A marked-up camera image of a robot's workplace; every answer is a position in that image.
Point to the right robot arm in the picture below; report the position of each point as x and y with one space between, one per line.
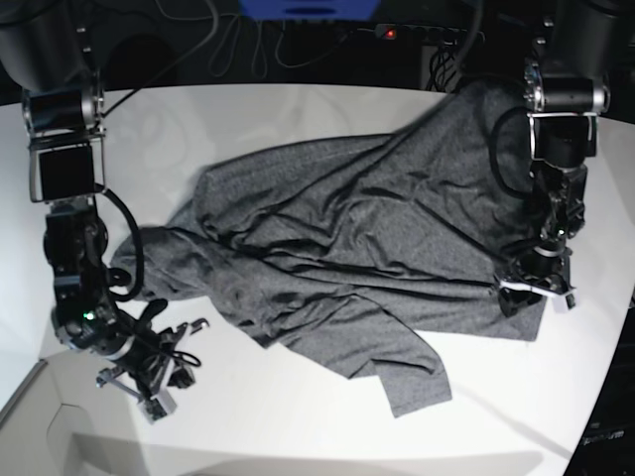
47 53

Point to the white chair at table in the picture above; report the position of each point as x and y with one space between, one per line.
42 435

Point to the blue box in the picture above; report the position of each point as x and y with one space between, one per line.
283 10

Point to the grey t-shirt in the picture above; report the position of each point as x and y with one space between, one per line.
346 250

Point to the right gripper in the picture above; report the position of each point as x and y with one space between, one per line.
147 371

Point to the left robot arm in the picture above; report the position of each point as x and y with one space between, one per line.
566 90

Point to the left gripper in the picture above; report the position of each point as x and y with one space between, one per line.
532 277

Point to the black power strip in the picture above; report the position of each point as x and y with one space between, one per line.
421 34

